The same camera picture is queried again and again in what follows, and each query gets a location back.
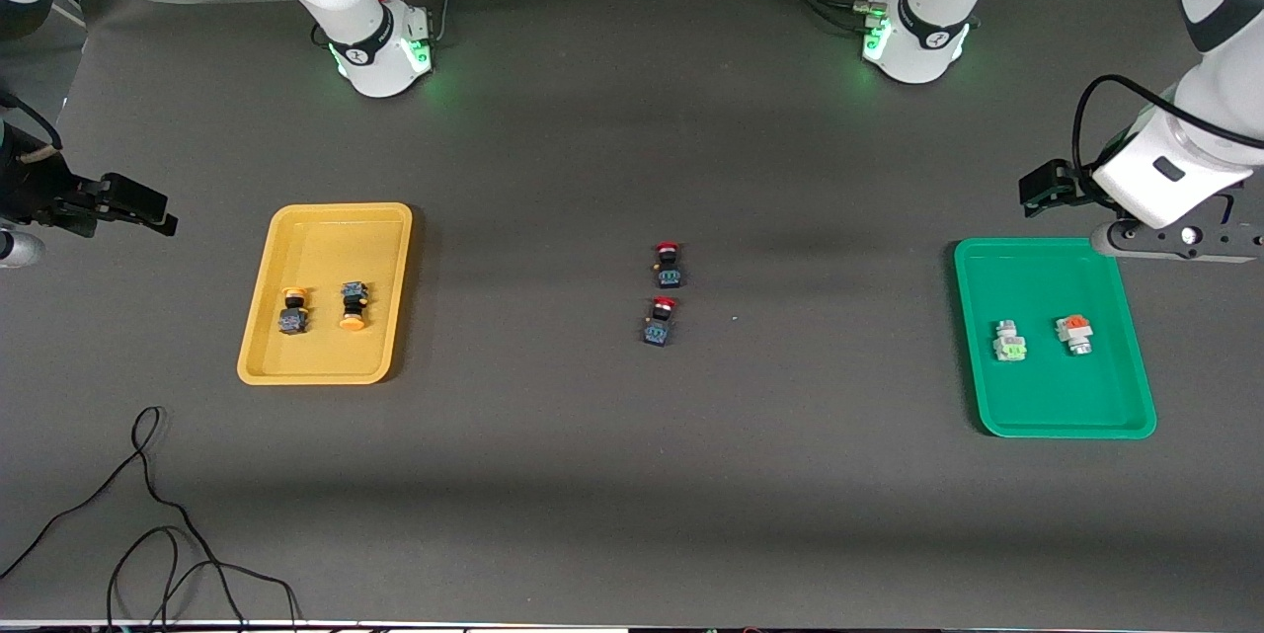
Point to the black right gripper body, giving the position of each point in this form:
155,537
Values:
38,189

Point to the green pushbutton with orange base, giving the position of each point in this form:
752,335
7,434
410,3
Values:
1073,332

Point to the orange push button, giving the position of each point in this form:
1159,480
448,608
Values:
292,317
353,302

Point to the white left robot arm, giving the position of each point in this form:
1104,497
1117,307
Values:
928,40

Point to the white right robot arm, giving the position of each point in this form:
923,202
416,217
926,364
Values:
365,31

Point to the green plastic tray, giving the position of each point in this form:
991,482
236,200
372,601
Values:
1047,396

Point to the yellow plastic tray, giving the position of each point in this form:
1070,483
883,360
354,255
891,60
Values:
326,356

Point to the red mushroom pushbutton switch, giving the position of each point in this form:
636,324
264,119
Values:
660,322
669,268

